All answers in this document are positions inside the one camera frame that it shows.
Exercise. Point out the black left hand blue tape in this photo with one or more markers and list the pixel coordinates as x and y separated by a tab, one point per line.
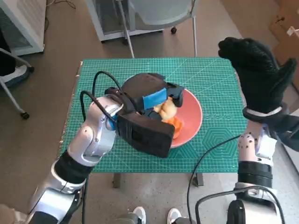
142	84

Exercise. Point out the black knitted glove right hand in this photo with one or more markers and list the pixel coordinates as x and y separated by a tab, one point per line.
259	77

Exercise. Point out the pink plastic bowl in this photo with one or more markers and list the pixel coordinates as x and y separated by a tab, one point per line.
191	112

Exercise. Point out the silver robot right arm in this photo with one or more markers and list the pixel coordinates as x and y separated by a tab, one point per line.
253	168

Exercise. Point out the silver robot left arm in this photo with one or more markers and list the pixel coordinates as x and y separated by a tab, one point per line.
93	133

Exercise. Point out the green cutting mat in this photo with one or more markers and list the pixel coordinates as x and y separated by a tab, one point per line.
210	77

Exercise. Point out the brown cardboard box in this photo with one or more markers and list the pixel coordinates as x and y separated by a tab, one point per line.
280	28

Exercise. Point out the grey mesh chair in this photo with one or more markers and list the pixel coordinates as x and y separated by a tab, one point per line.
161	11

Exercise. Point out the white cabinet with casters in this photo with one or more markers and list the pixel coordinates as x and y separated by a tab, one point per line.
105	14

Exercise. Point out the small wooden table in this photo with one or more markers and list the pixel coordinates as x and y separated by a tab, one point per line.
116	180

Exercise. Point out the white perforated cabinet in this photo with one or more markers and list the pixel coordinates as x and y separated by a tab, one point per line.
23	16

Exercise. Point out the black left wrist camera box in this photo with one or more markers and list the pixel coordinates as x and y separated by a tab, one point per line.
144	133

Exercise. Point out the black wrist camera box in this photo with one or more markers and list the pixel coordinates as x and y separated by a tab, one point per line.
144	133
287	128

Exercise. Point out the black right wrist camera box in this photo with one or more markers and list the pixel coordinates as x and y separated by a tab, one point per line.
287	128

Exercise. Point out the white frame chair black seat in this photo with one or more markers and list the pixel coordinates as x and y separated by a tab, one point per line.
5	58

